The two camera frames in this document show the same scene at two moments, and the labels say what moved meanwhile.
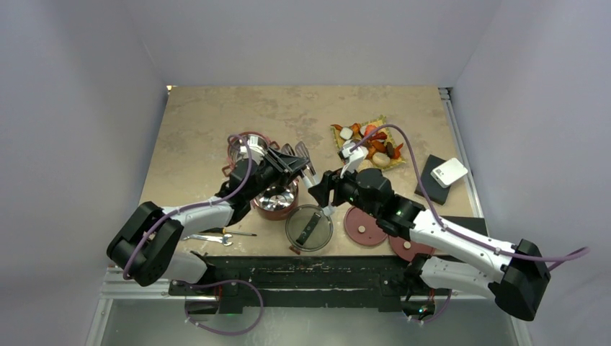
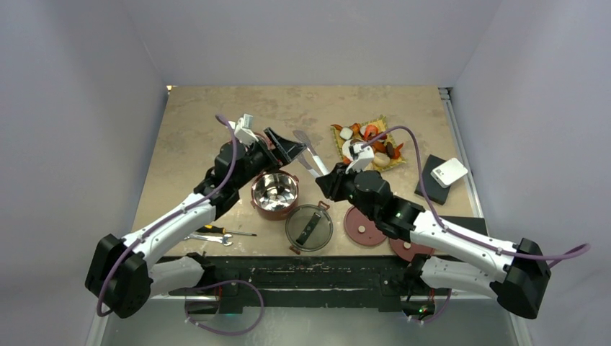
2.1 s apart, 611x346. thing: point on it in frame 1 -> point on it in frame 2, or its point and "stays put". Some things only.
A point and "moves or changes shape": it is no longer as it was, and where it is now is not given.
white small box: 449,171 stays put
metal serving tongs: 301,151 moves or changes shape
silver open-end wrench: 223,240 stays put
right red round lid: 406,249 stays put
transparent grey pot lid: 308,228 stays put
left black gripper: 286,167 -> 283,153
